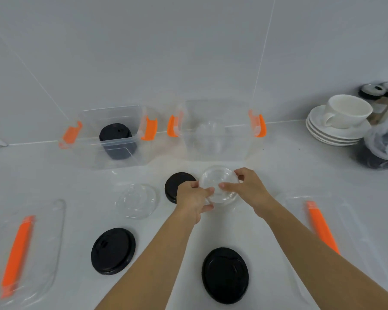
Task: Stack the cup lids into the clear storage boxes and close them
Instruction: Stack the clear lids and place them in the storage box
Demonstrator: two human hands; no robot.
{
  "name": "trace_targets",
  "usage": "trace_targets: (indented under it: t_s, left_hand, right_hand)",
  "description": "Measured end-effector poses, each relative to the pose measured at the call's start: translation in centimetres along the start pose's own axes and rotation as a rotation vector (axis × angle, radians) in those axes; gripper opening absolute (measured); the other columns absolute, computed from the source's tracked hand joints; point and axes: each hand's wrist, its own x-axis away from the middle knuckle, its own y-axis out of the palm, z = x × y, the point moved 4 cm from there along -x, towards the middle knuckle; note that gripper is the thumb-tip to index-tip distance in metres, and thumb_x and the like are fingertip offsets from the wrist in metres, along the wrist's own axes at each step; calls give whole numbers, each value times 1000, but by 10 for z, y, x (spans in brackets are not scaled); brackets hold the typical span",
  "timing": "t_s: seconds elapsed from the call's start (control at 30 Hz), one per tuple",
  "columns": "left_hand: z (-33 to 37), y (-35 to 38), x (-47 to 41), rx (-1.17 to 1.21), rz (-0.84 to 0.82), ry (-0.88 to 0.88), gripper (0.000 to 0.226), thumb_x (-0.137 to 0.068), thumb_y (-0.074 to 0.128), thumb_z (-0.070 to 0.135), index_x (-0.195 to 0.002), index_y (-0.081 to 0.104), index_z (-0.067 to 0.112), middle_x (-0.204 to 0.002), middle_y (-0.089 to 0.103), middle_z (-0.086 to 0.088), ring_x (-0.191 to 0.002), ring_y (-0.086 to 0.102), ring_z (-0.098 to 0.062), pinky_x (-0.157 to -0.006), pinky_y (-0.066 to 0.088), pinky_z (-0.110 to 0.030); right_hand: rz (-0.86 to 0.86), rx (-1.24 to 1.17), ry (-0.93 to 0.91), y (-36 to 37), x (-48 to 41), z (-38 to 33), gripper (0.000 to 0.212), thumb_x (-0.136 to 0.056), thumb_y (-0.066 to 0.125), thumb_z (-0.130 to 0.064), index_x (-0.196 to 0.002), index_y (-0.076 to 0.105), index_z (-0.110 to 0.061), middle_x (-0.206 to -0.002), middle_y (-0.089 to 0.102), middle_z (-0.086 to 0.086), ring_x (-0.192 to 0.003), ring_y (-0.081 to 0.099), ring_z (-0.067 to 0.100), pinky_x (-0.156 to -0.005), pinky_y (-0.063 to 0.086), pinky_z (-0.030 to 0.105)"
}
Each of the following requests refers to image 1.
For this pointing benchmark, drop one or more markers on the person's left hand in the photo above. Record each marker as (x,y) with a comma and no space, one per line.
(189,198)

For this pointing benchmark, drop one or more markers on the person's right hand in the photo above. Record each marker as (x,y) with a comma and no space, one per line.
(253,190)

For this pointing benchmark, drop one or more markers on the person's left thumb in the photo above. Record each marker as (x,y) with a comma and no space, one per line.
(205,192)

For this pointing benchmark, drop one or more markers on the person's right thumb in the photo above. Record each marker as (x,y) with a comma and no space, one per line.
(229,186)

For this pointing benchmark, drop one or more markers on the clear plastic cup lid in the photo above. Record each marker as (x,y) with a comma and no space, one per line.
(136,201)
(217,177)

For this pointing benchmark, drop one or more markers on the person's left forearm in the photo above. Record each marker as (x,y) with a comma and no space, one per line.
(155,264)

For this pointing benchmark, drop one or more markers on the person's right forearm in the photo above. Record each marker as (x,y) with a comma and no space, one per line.
(317,264)

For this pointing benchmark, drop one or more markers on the black plastic cup lid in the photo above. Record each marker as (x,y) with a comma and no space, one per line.
(225,276)
(174,187)
(113,251)

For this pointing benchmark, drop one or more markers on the clear storage box orange latches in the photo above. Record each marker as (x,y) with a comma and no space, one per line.
(87,151)
(236,142)

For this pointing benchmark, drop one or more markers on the stack of clear lids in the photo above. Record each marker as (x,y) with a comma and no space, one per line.
(210,137)

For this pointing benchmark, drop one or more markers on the stack of black lids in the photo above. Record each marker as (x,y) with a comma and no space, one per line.
(118,142)

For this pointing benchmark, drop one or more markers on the white saucer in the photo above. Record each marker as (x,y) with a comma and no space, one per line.
(317,117)
(326,142)
(323,137)

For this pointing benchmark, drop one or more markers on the white ceramic cup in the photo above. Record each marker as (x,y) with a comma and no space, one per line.
(346,112)

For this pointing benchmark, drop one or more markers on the plastic bag of black lids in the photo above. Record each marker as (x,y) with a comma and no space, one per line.
(383,145)

